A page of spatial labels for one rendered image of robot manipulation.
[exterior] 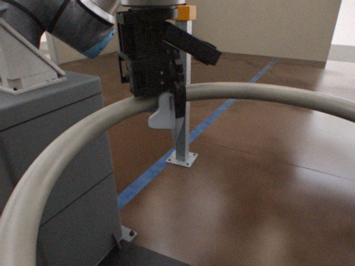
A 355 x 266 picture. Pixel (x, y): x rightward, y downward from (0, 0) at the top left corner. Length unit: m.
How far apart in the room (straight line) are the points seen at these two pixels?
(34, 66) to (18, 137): 0.23
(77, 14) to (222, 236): 1.20
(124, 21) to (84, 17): 0.61
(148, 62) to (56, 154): 0.17
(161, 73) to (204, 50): 0.08
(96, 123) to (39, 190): 0.13
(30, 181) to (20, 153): 0.58
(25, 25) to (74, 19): 0.15
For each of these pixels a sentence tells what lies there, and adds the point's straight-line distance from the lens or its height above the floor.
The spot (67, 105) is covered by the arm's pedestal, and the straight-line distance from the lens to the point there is 0.90.
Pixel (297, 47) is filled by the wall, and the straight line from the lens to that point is 6.44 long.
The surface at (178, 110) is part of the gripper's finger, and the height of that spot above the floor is 0.93.
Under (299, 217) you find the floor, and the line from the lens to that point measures 1.67.
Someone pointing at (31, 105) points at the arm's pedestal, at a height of 0.83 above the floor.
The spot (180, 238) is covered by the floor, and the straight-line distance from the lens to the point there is 1.42.
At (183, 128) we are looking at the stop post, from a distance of 1.81.
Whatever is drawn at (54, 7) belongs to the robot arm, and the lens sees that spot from 0.99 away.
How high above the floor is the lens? 1.09
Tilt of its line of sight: 27 degrees down
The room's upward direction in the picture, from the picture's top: straight up
